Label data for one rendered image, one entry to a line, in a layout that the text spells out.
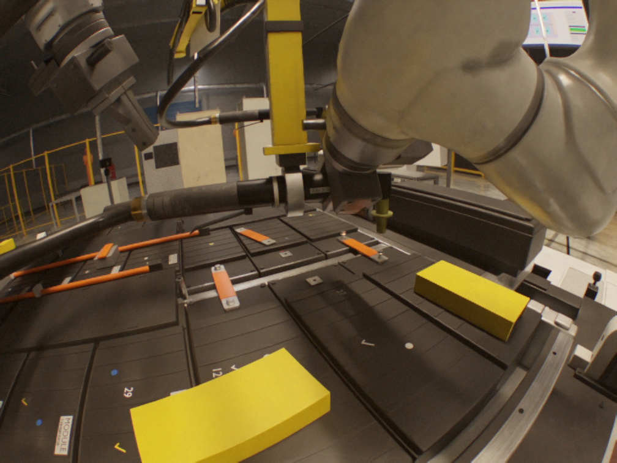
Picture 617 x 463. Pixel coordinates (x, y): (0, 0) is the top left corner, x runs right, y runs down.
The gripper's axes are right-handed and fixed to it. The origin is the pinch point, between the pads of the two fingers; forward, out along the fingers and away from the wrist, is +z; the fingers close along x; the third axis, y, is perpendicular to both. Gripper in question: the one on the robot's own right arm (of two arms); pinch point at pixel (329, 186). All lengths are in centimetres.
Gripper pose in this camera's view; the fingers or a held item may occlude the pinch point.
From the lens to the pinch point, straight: 43.2
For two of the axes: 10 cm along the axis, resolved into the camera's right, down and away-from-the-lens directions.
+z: -1.4, 1.9, 9.7
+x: 1.4, 9.7, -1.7
